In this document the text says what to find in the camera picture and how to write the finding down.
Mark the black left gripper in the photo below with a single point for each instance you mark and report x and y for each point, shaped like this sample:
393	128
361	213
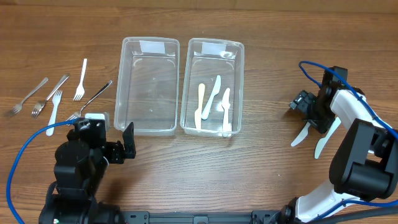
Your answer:
115	151

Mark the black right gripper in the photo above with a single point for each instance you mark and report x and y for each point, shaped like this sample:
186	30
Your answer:
314	119

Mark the light blue plastic knife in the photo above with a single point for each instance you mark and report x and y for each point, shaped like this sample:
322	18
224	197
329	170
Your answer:
301	136

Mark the teal plastic knife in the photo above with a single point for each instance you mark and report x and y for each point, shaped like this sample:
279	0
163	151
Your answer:
322	141

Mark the dark handled metal fork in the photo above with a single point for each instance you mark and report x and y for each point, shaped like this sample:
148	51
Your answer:
77	114

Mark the white plastic fork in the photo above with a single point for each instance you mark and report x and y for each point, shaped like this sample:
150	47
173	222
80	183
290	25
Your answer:
80	91
56	101

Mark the white plastic knife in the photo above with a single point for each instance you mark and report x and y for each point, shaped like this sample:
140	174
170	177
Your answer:
226	127
214	92

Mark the cream yellow plastic knife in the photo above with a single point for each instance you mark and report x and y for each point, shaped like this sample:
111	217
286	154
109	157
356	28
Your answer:
197	113

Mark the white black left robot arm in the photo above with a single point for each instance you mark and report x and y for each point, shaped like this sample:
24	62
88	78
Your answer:
81	163

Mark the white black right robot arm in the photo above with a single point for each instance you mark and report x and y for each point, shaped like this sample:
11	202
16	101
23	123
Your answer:
363	172

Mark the left clear plastic container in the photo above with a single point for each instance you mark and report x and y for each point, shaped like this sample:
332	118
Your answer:
147	89

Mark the clear plastic container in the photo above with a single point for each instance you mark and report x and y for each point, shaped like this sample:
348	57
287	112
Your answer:
206	59
147	89

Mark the right clear plastic container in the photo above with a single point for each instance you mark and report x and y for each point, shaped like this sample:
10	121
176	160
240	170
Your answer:
206	59

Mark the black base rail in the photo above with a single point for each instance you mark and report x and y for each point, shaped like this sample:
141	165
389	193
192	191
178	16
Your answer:
255	216

